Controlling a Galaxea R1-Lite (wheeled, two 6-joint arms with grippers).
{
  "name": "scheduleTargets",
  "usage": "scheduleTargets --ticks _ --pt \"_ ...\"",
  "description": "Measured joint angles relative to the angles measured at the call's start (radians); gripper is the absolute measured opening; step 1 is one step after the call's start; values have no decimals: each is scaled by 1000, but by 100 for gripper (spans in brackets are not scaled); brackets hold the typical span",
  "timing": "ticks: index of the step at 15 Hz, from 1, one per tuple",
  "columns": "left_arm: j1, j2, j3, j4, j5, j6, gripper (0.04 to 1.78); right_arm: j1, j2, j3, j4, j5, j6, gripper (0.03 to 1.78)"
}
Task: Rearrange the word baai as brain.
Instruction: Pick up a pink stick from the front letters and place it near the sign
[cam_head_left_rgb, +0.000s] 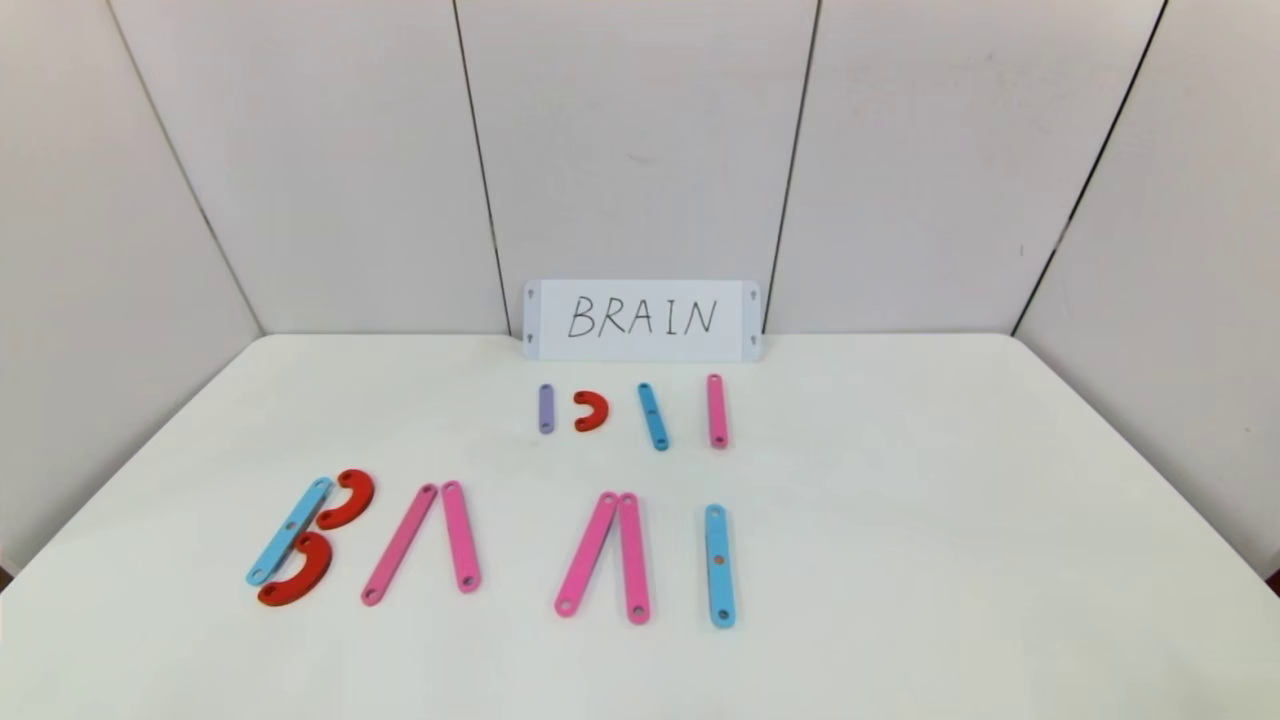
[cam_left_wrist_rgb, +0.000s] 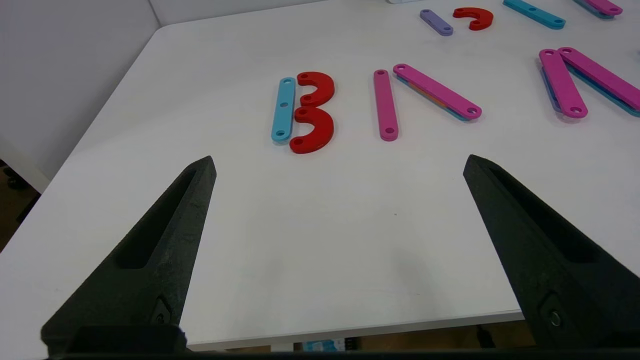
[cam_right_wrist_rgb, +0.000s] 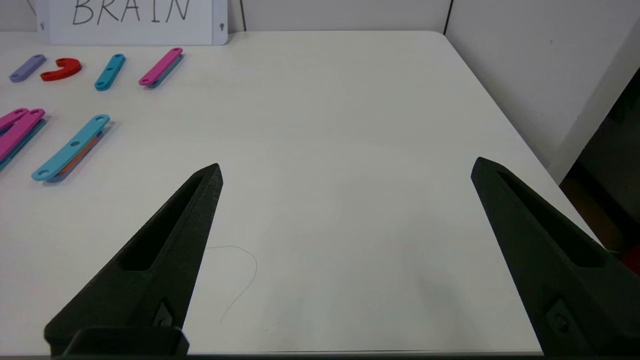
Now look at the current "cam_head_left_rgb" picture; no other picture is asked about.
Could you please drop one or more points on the short blue bar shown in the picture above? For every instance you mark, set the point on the short blue bar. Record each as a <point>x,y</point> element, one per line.
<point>653,416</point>

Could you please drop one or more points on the long pink bar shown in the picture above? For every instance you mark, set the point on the long pink bar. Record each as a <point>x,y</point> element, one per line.
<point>400,545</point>
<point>460,537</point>
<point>633,560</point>
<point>587,553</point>

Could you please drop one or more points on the white BRAIN sign card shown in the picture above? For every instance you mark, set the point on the white BRAIN sign card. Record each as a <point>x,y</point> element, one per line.
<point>545,320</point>

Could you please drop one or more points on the small red arc piece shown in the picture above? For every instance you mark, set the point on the small red arc piece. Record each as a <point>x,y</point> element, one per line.
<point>602,410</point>

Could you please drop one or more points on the short pink bar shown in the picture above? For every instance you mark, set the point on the short pink bar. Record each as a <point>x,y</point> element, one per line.
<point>717,410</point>

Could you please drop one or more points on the short purple bar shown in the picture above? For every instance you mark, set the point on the short purple bar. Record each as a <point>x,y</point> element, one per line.
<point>546,408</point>

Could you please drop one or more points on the long blue bar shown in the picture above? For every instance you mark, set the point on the long blue bar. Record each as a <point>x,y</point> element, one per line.
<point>720,590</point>
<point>282,540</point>

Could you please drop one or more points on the large red arc piece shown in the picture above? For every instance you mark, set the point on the large red arc piece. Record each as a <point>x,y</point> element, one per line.
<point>362,500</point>
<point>320,572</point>

